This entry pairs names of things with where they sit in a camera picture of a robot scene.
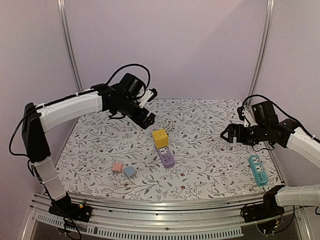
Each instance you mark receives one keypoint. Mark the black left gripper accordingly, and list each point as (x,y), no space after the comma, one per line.
(139,119)

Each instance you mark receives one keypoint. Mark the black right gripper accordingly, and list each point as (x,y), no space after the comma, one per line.
(233,133)

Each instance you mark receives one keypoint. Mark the yellow cube socket adapter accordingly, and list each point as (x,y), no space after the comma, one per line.
(160,138)

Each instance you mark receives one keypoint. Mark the purple power strip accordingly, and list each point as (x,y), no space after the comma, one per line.
(165,157)

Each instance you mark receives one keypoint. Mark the pink plug adapter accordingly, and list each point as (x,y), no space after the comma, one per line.
(117,167)

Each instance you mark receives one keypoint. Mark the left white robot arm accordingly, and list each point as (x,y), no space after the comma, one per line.
(127,98)

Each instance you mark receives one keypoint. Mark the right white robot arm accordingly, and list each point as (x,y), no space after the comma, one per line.
(275,126)

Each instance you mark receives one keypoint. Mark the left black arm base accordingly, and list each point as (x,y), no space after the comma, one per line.
(64,207)

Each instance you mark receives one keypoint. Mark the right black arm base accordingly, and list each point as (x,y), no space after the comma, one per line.
(267,209)

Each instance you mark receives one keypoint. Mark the blue plug adapter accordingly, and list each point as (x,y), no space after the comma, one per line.
(129,172)

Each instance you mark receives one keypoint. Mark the teal power strip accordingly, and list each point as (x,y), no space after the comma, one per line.
(258,170)

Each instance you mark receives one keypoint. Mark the floral patterned table mat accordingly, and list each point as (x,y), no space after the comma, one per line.
(206,166)

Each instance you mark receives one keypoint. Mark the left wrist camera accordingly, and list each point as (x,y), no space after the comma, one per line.
(145,96)

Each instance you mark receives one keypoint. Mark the aluminium front rail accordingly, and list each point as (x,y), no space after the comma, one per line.
(206,219)

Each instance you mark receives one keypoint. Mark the right aluminium frame post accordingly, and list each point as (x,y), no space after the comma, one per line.
(263,46)

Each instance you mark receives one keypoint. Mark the aluminium frame post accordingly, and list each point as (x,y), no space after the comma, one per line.
(263,46)
(61,6)

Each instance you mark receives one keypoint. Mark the left aluminium frame post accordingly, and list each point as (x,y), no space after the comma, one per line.
(61,6)

